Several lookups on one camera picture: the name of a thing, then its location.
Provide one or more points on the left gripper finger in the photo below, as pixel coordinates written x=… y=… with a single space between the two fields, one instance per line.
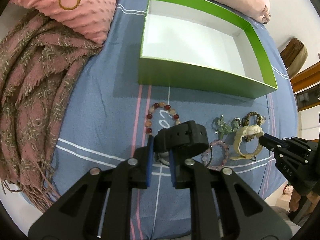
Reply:
x=272 y=142

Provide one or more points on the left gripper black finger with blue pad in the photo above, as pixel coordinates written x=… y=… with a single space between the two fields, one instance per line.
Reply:
x=98 y=205
x=222 y=205

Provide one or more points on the cream wrist watch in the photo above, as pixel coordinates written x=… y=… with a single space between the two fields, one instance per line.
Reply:
x=247 y=133

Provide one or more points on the black wrist watch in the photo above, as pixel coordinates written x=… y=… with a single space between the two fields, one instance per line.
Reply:
x=188 y=139

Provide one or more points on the person hand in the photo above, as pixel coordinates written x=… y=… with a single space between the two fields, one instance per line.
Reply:
x=295 y=199

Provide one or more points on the wooden furniture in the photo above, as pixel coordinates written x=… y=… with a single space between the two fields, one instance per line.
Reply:
x=305 y=86

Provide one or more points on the blue striped bed sheet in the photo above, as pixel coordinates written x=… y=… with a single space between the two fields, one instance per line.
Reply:
x=104 y=122

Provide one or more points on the brown wooden chair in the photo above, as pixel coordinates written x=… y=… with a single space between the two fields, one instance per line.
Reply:
x=294 y=56

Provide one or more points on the green cardboard box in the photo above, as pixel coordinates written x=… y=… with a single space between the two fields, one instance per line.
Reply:
x=196 y=44

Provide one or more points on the pink woven fringed scarf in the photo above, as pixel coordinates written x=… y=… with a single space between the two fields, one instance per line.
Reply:
x=41 y=60

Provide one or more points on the pink dotted pillow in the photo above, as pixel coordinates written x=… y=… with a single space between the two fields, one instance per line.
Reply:
x=91 y=18

